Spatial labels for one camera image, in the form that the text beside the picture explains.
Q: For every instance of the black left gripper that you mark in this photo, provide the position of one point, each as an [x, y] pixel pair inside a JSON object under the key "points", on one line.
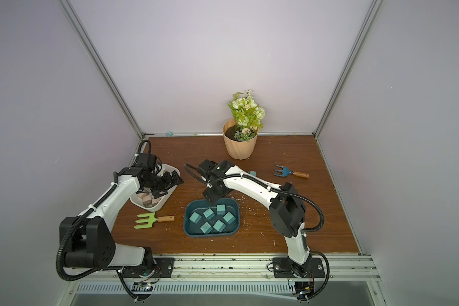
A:
{"points": [[169, 182]]}

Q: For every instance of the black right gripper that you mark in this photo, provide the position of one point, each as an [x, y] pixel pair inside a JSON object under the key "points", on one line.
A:
{"points": [[215, 190]]}

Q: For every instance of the white storage box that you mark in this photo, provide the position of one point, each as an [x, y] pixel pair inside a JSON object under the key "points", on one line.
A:
{"points": [[146, 202]]}

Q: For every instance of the dark teal storage box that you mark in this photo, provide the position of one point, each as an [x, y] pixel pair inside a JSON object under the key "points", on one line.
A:
{"points": [[203, 219]]}

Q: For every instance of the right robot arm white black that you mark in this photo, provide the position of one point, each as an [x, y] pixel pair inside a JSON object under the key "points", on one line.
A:
{"points": [[291, 214]]}

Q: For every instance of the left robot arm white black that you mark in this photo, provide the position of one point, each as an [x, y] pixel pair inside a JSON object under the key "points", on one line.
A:
{"points": [[86, 244]]}

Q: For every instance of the peach ribbed flower pot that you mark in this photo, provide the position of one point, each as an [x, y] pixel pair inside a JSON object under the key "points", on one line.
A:
{"points": [[237, 150]]}

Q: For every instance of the artificial green flower plant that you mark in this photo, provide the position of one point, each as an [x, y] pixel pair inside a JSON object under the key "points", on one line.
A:
{"points": [[248, 116]]}

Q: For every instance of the green garden fork wooden handle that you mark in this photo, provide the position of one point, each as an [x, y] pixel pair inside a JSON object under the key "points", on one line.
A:
{"points": [[147, 220]]}

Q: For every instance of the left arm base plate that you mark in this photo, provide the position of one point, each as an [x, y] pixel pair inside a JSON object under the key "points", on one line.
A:
{"points": [[158, 267]]}

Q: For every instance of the blue garden rake wooden handle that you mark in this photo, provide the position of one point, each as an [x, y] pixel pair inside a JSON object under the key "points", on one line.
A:
{"points": [[280, 171]]}

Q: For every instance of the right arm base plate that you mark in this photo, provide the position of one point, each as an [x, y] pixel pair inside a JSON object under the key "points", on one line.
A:
{"points": [[286, 268]]}

